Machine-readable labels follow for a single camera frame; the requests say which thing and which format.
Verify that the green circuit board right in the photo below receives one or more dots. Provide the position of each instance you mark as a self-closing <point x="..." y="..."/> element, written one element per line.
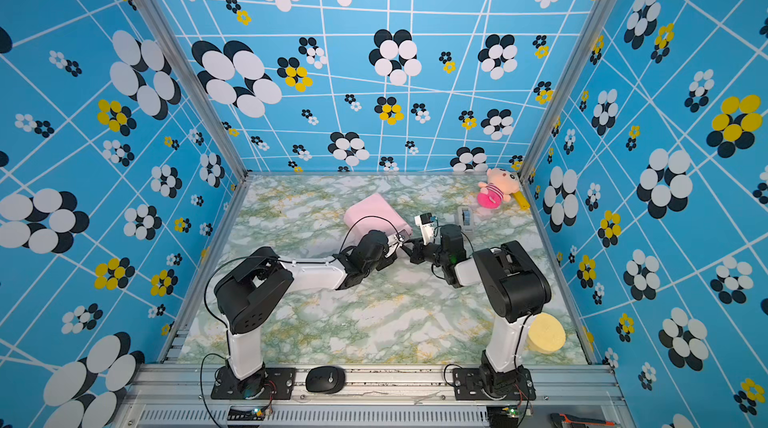
<point x="506" y="416"/>

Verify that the green circuit board left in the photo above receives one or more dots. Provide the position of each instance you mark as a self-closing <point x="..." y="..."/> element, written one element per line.
<point x="247" y="414"/>

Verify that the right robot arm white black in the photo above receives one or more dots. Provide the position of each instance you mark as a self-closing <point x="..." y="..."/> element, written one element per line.
<point x="517" y="292"/>

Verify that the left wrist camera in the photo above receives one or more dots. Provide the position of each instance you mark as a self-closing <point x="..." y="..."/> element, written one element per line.
<point x="396" y="240"/>

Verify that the black computer mouse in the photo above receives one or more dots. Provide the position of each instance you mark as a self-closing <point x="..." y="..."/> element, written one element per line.
<point x="325" y="379"/>

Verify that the green circuit board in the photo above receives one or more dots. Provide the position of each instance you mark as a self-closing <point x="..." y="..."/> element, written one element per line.
<point x="506" y="416"/>
<point x="247" y="414"/>

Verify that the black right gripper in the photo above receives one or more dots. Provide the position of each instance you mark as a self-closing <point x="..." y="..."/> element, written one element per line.
<point x="417" y="254"/>

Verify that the aluminium front rail base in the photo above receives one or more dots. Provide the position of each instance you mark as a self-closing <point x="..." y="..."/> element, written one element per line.
<point x="176" y="395"/>

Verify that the aluminium frame post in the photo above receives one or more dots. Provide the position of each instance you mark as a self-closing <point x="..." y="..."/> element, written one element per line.
<point x="157" y="22"/>
<point x="592" y="29"/>

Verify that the aluminium frame post right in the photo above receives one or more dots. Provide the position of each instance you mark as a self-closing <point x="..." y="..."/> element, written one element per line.
<point x="592" y="29"/>

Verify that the aluminium frame post left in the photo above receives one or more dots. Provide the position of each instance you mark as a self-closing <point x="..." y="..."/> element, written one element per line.
<point x="157" y="22"/>

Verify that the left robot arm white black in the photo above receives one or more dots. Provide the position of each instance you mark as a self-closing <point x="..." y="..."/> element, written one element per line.
<point x="249" y="294"/>

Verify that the purple wrapping paper sheet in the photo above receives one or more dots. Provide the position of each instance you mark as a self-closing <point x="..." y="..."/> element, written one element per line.
<point x="375" y="213"/>

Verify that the pink plush pig toy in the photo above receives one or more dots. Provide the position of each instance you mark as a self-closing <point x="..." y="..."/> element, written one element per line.
<point x="500" y="187"/>

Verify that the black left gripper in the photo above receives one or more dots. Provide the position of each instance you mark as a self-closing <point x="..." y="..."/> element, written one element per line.
<point x="387" y="262"/>

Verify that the yellow round sponge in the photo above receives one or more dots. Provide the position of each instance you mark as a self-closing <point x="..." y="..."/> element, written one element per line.
<point x="546" y="334"/>

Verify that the orange black tool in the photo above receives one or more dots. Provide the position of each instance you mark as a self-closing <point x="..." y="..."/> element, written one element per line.
<point x="563" y="420"/>

